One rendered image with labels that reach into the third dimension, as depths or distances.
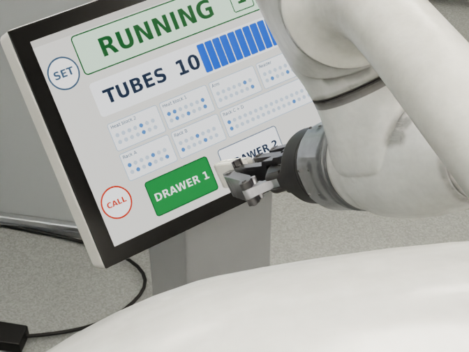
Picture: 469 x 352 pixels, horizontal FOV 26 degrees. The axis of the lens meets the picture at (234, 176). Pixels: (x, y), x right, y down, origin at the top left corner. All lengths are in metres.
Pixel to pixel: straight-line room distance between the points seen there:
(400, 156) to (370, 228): 1.90
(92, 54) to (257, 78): 0.23
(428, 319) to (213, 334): 0.05
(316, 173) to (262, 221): 0.67
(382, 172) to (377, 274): 0.54
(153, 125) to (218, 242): 0.31
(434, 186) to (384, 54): 0.18
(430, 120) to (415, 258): 0.32
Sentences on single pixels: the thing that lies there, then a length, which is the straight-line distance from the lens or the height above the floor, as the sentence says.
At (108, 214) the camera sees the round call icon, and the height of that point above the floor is 1.01.
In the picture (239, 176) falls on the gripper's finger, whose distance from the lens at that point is 1.04.
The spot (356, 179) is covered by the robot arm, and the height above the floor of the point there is 1.32.
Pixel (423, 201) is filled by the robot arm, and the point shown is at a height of 1.34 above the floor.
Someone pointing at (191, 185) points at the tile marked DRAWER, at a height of 1.00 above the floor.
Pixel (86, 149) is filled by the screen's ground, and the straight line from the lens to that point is 1.25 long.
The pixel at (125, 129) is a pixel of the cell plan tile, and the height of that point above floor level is 1.08.
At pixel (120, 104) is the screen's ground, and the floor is 1.10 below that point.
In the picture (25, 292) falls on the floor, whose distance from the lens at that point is 2.56.
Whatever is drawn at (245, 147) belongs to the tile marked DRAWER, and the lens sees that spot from 1.34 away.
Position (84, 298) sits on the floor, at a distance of 2.52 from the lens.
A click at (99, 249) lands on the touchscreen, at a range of 1.25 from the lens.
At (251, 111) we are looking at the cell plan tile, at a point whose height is 1.04.
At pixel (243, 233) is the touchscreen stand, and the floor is 0.77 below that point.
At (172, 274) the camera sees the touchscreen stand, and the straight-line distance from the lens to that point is 1.59.
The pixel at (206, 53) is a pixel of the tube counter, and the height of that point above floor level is 1.11.
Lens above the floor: 1.88
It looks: 42 degrees down
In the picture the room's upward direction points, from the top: straight up
